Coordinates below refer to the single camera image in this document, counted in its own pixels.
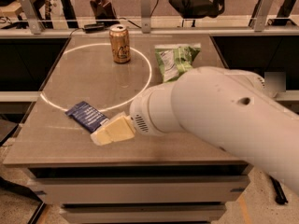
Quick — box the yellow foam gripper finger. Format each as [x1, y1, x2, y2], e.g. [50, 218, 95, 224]
[105, 115, 135, 142]
[91, 112, 124, 146]

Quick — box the blue rxbar blueberry wrapper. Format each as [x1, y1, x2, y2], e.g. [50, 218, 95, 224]
[65, 101, 109, 133]

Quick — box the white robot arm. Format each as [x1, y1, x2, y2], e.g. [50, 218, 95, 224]
[91, 66, 299, 193]

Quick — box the green jalapeno chip bag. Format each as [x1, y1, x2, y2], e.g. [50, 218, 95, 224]
[155, 43, 201, 83]

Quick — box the grey cabinet upper drawer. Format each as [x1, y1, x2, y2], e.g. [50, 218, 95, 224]
[28, 175, 249, 204]

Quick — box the grey cabinet drawer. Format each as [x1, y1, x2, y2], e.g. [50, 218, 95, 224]
[28, 175, 249, 204]
[60, 205, 226, 224]

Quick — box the grey cabinet lower drawer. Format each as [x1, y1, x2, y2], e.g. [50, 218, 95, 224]
[60, 205, 226, 224]

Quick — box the gold soda can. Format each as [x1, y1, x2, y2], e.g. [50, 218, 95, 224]
[109, 24, 131, 63]

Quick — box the black device on ledge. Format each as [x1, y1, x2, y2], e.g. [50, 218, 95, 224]
[83, 22, 105, 33]

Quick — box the black office chair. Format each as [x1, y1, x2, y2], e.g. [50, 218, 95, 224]
[168, 0, 225, 26]

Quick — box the black floor bar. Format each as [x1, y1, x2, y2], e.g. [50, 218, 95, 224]
[270, 177, 288, 205]

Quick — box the middle metal rail bracket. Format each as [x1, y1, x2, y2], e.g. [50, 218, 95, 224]
[140, 0, 151, 34]

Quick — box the metal rail bracket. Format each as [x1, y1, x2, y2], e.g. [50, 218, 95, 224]
[140, 0, 151, 34]
[250, 0, 274, 32]
[19, 0, 44, 35]

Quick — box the left metal rail bracket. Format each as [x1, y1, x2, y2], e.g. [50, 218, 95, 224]
[19, 0, 44, 35]

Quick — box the right metal rail bracket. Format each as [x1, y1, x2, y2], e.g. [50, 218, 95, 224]
[250, 0, 274, 32]

